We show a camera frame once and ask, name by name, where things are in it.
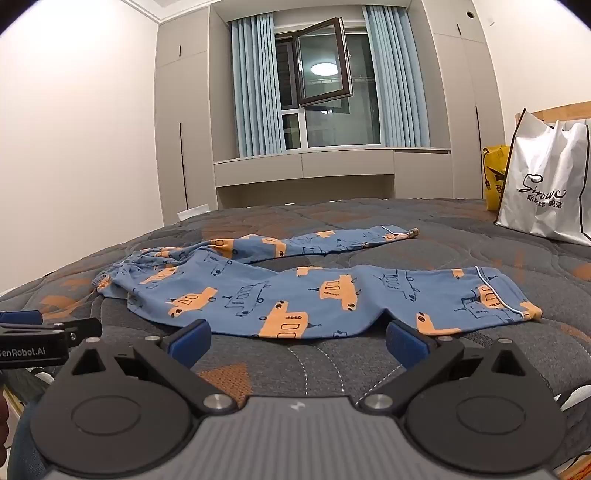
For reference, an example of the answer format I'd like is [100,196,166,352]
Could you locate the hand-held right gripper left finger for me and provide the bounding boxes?
[55,318,238,416]

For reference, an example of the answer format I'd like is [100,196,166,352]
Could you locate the blue pants with orange cars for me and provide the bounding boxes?
[95,226,543,340]

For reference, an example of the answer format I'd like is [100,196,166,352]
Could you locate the beige tall wardrobe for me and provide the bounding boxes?
[422,0,509,200]
[154,4,219,227]

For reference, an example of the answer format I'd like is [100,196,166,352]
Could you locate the wooden headboard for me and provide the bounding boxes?
[515,100,591,136]

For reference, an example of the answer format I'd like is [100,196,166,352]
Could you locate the window with brown sash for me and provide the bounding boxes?
[274,17,382,151]

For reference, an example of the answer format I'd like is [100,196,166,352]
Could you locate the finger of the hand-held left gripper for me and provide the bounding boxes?
[0,310,43,326]
[62,318,103,347]

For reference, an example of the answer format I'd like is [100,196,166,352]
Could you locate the beige window seat cabinet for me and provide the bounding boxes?
[213,148,453,204]

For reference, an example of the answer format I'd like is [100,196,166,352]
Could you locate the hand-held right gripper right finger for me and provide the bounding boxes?
[360,320,541,414]

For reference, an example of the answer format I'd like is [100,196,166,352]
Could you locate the yellow bag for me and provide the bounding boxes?
[482,145,511,212]

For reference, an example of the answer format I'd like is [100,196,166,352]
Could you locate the grey quilted bed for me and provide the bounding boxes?
[0,196,591,480]

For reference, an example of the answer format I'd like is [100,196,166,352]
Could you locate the white shopping bag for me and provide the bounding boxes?
[494,108,591,245]

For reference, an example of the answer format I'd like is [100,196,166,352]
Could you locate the light blue curtain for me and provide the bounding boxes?
[362,4,432,148]
[230,13,287,158]

